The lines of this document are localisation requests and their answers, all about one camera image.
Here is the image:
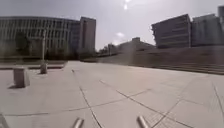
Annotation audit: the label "grey slab pavement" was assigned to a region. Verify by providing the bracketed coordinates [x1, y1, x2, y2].
[0, 60, 224, 128]

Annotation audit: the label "low building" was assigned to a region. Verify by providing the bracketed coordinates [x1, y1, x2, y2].
[116, 36, 156, 54]

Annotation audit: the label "robot's own part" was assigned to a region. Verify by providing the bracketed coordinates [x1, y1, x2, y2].
[72, 117, 85, 128]
[136, 115, 150, 128]

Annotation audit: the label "pole with concrete base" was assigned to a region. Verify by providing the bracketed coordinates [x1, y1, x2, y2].
[39, 29, 49, 75]

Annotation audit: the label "dark grey building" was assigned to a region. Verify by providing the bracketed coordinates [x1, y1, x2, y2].
[150, 13, 192, 50]

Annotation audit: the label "wide stone steps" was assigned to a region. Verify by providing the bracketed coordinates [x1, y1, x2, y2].
[98, 44, 224, 76]

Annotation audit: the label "grass strip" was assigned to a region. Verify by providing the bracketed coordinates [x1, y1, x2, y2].
[0, 59, 68, 71]

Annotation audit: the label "curved grey building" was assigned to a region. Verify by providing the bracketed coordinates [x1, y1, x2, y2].
[0, 15, 97, 58]

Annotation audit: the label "concrete block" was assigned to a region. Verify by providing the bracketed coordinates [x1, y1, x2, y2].
[13, 67, 31, 89]

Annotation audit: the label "row of trees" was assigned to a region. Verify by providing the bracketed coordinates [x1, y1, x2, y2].
[0, 31, 96, 62]

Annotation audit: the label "pale grey building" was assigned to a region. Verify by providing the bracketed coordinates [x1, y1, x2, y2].
[190, 5, 224, 48]

